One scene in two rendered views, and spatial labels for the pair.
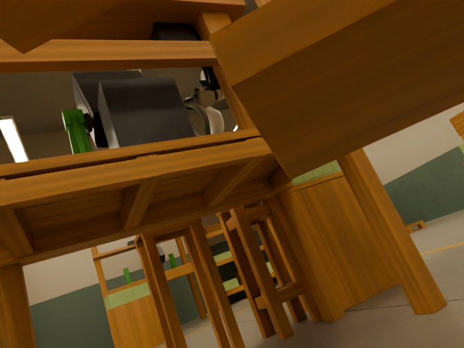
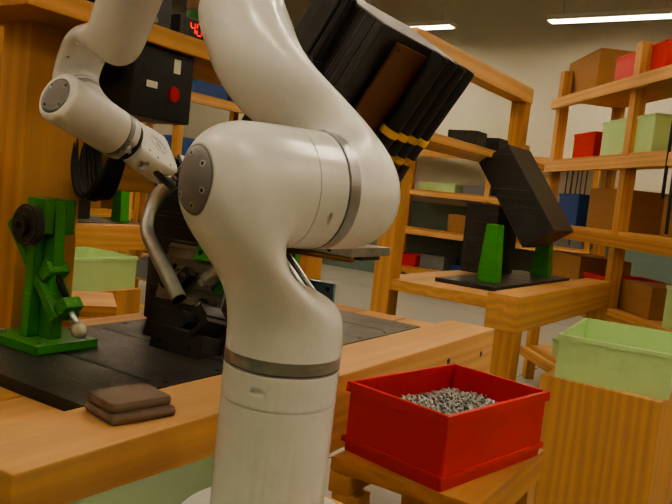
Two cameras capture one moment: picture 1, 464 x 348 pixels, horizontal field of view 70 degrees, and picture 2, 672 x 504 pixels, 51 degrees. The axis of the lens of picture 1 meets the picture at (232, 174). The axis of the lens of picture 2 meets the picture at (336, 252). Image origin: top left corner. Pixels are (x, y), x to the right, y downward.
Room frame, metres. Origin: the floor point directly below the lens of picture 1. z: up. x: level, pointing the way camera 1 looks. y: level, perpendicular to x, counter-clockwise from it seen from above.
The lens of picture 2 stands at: (2.86, -0.30, 1.23)
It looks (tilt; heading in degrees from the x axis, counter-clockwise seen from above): 5 degrees down; 152
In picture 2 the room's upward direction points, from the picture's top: 6 degrees clockwise
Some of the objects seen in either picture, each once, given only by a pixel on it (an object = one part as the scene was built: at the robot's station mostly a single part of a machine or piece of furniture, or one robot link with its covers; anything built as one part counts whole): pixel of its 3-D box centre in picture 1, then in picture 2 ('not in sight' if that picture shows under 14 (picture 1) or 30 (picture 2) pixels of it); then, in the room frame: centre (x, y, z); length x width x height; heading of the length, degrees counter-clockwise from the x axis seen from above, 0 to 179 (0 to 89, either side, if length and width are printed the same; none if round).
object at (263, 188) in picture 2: not in sight; (267, 246); (2.21, -0.04, 1.17); 0.19 x 0.12 x 0.24; 101
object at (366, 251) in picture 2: not in sight; (295, 243); (1.43, 0.35, 1.11); 0.39 x 0.16 x 0.03; 30
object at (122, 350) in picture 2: not in sight; (228, 337); (1.38, 0.23, 0.89); 1.10 x 0.42 x 0.02; 120
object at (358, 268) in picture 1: (322, 242); not in sight; (2.52, -0.43, 0.39); 0.68 x 0.52 x 0.79; 20
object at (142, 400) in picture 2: not in sight; (131, 402); (1.89, -0.09, 0.91); 0.10 x 0.08 x 0.03; 107
